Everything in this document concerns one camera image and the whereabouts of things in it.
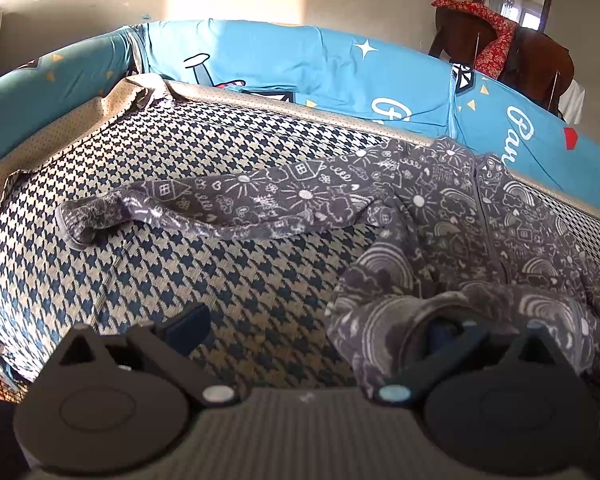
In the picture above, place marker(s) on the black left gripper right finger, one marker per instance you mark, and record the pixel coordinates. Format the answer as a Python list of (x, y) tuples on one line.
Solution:
[(451, 350)]

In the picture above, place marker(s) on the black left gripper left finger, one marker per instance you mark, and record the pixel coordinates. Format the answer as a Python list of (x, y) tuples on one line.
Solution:
[(165, 347)]

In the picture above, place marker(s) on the grey patterned fleece garment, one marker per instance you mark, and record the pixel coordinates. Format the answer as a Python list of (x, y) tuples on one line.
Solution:
[(457, 237)]

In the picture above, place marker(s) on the houndstooth sofa cushion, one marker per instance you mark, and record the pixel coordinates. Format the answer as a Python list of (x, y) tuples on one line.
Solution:
[(323, 254)]

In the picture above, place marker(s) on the blue cartoon print pillow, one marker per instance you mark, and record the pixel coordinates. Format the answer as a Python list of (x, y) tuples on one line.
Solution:
[(313, 67)]

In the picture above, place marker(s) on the white tablecloth table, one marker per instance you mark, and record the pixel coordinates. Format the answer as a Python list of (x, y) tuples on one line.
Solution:
[(571, 103)]

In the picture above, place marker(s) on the red floral cloth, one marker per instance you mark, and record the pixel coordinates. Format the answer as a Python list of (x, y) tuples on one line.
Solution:
[(492, 59)]

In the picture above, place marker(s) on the dark wooden chair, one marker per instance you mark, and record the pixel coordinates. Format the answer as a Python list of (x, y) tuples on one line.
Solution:
[(538, 67), (462, 36)]

